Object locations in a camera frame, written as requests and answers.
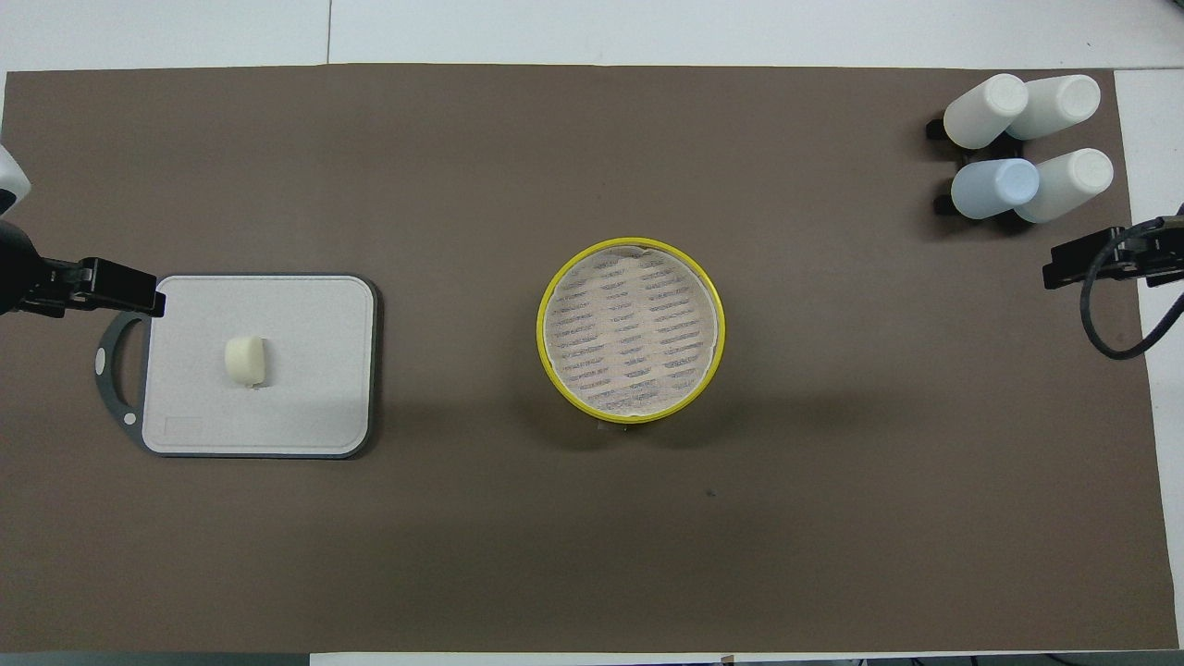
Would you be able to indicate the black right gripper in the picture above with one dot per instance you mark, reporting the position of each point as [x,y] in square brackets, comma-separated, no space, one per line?
[1164,254]

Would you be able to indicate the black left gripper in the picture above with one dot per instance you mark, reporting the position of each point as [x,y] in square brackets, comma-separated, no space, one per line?
[17,273]

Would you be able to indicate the white steamed bun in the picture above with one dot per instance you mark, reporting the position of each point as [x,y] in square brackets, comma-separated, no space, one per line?
[246,360]

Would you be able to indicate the yellow bamboo steamer basket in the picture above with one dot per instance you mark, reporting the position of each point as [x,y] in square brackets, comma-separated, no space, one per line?
[618,425]

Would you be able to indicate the white plastic bottle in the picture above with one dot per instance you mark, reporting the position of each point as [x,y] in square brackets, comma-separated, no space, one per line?
[1064,102]
[1068,183]
[982,113]

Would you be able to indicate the pale blue plastic bottle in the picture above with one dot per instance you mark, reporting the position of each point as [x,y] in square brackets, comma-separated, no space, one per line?
[994,189]

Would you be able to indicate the black bottle rack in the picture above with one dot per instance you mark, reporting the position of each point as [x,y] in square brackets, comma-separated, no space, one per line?
[936,128]

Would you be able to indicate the white cutting board grey rim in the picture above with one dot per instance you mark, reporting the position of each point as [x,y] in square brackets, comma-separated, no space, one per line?
[277,416]

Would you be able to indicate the brown table mat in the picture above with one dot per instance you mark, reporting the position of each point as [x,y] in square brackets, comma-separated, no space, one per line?
[592,555]

